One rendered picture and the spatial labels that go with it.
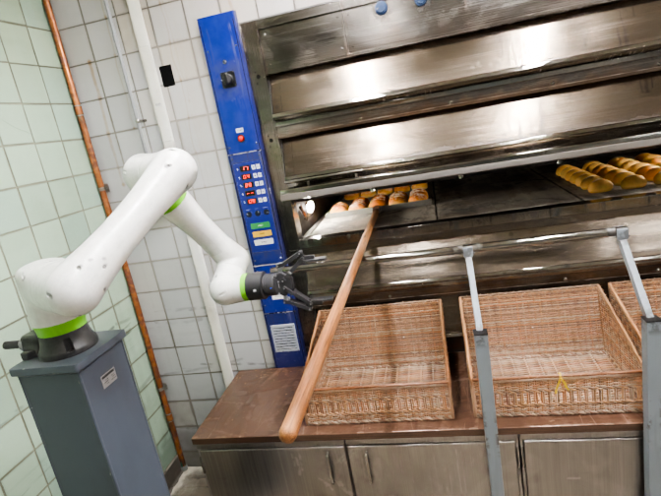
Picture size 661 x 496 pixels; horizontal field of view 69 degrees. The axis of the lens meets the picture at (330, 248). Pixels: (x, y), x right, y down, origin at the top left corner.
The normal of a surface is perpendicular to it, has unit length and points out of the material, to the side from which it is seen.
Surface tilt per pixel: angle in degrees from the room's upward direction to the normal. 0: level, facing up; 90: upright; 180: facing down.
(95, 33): 90
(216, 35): 90
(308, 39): 91
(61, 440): 90
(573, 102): 70
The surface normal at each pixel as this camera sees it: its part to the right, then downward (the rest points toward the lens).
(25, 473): 0.97, -0.12
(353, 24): -0.18, 0.29
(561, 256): -0.23, -0.07
